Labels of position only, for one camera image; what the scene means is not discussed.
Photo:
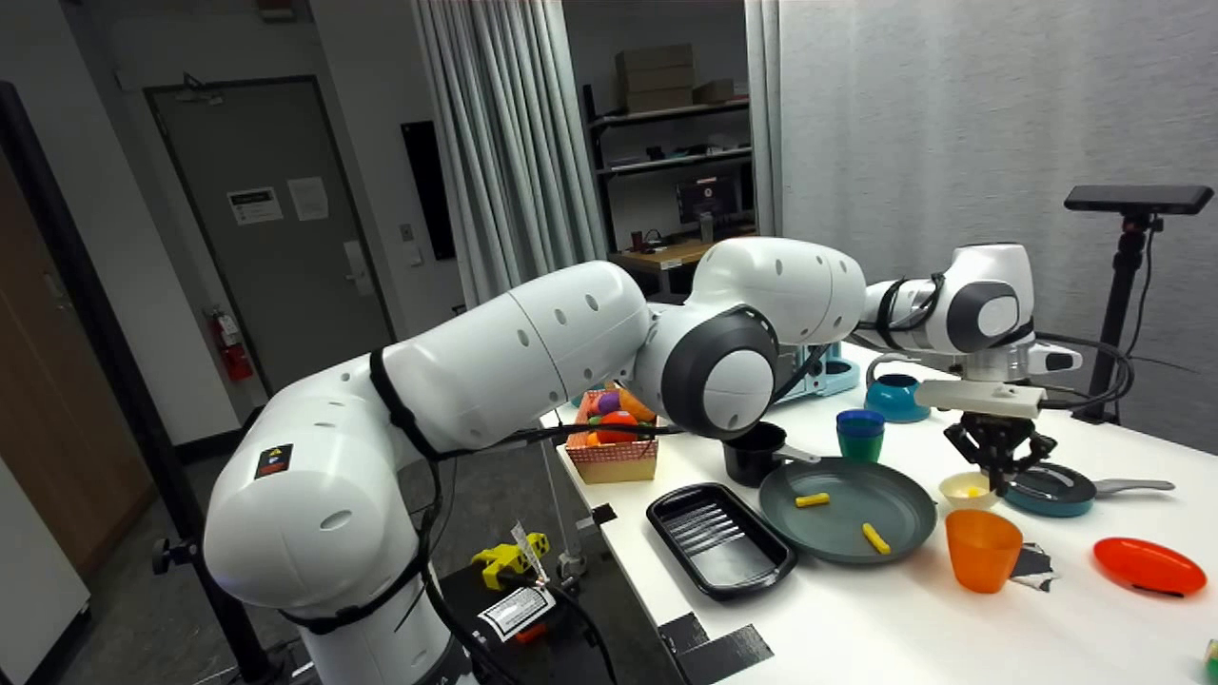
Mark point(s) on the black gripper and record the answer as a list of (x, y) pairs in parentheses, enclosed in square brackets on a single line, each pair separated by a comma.
[(1001, 435)]

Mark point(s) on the yellow toy fry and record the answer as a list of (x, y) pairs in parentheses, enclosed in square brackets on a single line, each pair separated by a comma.
[(966, 492), (875, 539), (812, 500)]

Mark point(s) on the translucent orange cup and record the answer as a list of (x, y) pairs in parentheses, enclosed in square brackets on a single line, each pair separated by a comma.
[(982, 552)]

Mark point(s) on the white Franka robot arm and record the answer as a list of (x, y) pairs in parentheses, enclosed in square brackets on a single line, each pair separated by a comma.
[(507, 354)]

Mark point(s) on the green plastic cup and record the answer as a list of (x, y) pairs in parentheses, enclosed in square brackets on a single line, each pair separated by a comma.
[(861, 452)]

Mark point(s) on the blue plastic cup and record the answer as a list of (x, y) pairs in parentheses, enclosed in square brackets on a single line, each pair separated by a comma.
[(861, 422)]

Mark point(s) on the dark grey-green plate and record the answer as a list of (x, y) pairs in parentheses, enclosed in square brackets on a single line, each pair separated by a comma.
[(847, 526)]

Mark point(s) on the small orange-red plate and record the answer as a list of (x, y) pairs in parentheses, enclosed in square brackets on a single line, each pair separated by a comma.
[(1145, 567)]

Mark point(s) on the small teal frying pan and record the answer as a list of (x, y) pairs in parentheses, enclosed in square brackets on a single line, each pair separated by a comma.
[(1067, 488)]

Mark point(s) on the dark grey packet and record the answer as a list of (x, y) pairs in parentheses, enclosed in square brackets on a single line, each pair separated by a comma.
[(1032, 567)]

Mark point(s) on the teal toy kettle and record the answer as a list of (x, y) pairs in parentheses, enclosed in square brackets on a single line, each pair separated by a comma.
[(894, 400)]

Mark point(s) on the black tripod stand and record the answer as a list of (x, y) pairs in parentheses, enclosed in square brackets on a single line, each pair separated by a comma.
[(1113, 318)]

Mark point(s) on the light blue toaster oven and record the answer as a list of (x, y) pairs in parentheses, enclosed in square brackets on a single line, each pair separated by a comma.
[(839, 375)]

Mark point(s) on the black toy saucepan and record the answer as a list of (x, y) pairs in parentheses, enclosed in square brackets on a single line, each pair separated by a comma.
[(756, 460)]

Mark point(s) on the black ridged grill tray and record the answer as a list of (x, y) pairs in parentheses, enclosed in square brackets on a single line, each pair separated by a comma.
[(715, 539)]

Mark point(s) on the black tape strip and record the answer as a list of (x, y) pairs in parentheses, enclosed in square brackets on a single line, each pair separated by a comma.
[(685, 634), (724, 652)]

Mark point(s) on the grey backdrop curtain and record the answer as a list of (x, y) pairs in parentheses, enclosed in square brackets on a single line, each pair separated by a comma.
[(989, 126)]

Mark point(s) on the orange plush fruit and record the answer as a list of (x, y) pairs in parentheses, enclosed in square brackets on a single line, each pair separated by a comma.
[(633, 405)]

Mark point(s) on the red plush tomato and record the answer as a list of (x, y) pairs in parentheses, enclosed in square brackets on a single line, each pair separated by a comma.
[(619, 429)]

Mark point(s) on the red checkered basket box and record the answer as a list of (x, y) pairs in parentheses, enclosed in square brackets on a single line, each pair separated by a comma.
[(612, 464)]

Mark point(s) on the small black tape square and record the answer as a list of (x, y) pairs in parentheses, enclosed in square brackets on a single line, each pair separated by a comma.
[(603, 512)]

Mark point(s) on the purple plush fruit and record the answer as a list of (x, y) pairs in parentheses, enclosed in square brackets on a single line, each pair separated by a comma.
[(606, 400)]

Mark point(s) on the yellow clamp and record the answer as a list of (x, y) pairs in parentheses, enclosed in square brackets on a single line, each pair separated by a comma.
[(507, 558)]

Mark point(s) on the white label card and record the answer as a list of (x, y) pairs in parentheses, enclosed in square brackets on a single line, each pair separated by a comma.
[(516, 615)]

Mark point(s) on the cardboard box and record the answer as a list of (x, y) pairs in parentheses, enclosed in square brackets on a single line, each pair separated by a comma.
[(654, 76)]

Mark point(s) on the grey door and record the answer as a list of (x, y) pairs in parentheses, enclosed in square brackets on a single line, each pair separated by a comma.
[(277, 289)]

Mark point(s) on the white door sign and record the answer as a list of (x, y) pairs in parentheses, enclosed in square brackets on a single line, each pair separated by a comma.
[(252, 207), (305, 199)]

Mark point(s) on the brown wooden panel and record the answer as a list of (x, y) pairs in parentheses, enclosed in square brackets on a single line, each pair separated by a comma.
[(52, 420)]

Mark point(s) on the white cabinet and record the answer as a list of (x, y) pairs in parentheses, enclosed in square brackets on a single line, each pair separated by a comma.
[(32, 595)]

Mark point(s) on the black camera on stand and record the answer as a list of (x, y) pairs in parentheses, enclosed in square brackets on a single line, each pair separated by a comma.
[(1139, 199)]

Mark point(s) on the black wall panel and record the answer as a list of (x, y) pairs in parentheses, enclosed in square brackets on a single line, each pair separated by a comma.
[(426, 193)]

